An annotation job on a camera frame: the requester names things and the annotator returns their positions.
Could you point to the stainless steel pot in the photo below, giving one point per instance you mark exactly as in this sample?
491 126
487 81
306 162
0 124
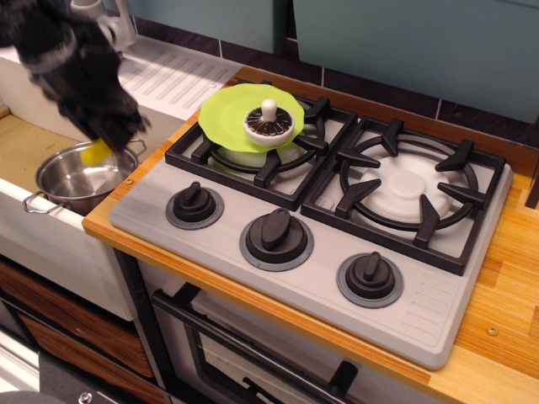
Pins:
65 181

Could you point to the yellow toy fry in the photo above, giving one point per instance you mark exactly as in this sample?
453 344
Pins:
95 152

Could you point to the white toy sink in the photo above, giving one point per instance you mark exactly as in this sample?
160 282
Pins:
168 82

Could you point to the black right burner grate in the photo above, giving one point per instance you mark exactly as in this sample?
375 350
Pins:
477 181

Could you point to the black burner grate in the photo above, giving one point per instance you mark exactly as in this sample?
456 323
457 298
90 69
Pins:
325 126
477 181

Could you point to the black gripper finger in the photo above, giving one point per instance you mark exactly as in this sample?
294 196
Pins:
117 132
78 119

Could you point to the lime green plastic plate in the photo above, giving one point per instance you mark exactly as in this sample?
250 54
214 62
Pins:
222 115

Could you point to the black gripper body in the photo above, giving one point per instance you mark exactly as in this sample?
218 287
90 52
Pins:
82 71

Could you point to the black right stove knob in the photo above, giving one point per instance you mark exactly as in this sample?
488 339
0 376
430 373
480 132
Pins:
370 280

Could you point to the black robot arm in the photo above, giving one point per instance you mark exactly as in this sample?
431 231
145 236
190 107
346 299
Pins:
32 27

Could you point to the grey toy stove top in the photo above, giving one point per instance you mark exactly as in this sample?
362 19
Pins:
421 325

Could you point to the white left burner cap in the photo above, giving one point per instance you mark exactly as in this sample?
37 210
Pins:
288 154

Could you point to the white brown toy mushroom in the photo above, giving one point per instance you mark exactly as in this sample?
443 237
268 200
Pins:
269 125

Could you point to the black left stove knob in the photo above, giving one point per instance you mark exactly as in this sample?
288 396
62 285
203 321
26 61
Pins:
194 208

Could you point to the white burner cap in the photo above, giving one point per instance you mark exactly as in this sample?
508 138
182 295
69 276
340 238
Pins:
288 154
404 180

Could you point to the black middle stove knob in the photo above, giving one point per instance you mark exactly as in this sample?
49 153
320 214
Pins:
276 242

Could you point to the grey toy faucet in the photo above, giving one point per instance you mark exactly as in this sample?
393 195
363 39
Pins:
118 30

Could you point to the white right burner cap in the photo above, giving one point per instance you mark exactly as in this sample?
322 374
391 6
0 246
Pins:
404 180

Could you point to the toy oven door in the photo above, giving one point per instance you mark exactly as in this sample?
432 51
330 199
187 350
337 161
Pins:
234 356

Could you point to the wooden drawer front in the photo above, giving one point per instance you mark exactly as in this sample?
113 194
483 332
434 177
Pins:
104 331

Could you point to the black stove knob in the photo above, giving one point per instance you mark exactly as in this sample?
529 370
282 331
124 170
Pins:
370 280
194 208
276 242

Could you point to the black left burner grate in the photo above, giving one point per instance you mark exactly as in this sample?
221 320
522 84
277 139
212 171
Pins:
325 126

